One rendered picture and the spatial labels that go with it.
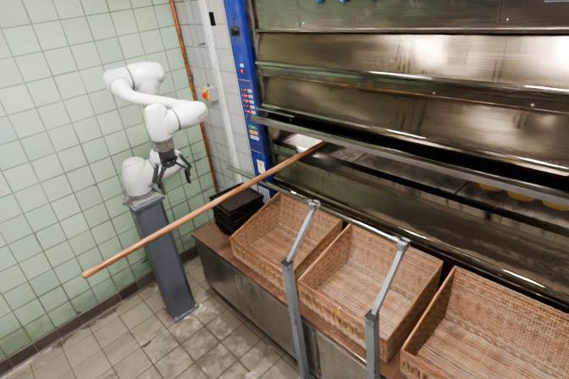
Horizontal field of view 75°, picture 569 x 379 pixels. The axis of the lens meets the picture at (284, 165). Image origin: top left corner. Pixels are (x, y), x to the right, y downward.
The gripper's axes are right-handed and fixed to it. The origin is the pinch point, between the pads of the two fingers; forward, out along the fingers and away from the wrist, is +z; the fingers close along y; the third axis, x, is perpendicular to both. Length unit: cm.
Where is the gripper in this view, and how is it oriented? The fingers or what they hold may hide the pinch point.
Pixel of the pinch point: (176, 186)
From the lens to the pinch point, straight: 189.8
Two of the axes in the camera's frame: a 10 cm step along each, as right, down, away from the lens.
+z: 1.1, 8.8, 4.6
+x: 6.5, 2.9, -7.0
